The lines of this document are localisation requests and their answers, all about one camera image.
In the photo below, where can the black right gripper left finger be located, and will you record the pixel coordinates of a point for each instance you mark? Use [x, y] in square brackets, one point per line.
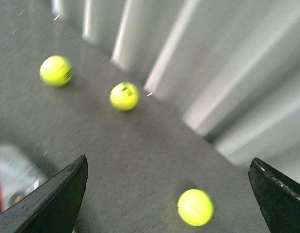
[51, 208]

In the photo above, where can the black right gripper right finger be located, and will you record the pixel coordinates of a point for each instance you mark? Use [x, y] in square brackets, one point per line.
[278, 197]

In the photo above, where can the Wilson tennis ball can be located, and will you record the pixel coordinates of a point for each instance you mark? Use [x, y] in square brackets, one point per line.
[19, 176]

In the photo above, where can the middle plain tennis ball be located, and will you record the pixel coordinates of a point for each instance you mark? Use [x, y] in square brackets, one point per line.
[195, 207]

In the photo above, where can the far tennis ball Wilson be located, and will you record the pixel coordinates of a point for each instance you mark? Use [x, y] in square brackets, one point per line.
[124, 96]

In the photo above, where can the Roland Garros tennis ball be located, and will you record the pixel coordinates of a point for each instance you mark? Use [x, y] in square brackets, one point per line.
[56, 71]

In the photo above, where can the white pleated curtain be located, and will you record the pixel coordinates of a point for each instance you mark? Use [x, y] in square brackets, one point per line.
[230, 68]

